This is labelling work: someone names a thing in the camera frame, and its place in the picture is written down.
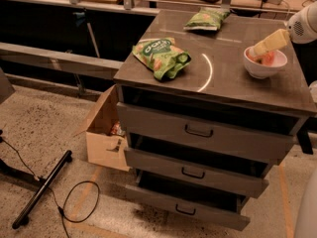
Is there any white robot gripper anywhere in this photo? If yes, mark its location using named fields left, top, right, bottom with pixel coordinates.
left=252, top=1, right=317, bottom=57

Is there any red apple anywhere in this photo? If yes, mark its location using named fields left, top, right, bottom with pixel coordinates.
left=247, top=50, right=274, bottom=66

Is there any white ceramic bowl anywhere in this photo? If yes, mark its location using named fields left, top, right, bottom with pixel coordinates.
left=244, top=48, right=288, bottom=79

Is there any green chip bag back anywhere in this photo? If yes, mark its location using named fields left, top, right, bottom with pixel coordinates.
left=183, top=7, right=230, bottom=31

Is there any green chip bag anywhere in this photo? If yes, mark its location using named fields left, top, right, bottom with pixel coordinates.
left=132, top=37, right=191, bottom=80
left=183, top=7, right=230, bottom=31

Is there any grey drawer cabinet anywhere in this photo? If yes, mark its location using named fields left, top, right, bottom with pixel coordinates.
left=113, top=9, right=317, bottom=232

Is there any top grey drawer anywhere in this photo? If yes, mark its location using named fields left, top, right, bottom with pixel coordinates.
left=117, top=102, right=293, bottom=164

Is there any grey drawer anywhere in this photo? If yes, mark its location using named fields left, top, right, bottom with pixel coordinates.
left=124, top=147, right=268, bottom=198
left=117, top=102, right=293, bottom=164
left=126, top=185, right=250, bottom=231

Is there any green chip bag front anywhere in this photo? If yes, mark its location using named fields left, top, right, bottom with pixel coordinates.
left=132, top=37, right=191, bottom=80

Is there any middle grey drawer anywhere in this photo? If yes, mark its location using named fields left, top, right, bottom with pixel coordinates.
left=124, top=147, right=268, bottom=198

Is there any bottom grey drawer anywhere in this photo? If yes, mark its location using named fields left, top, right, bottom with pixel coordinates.
left=126, top=185, right=250, bottom=231

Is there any cardboard box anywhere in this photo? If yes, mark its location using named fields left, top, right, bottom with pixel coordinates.
left=74, top=86, right=130, bottom=172

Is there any grey metal railing beam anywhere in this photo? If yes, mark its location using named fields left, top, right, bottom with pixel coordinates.
left=0, top=43, right=123, bottom=79

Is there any black stand leg bar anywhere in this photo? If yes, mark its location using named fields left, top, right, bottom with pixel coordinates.
left=12, top=150, right=72, bottom=229

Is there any black floor cable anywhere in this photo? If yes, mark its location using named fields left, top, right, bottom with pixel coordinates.
left=0, top=136, right=101, bottom=238

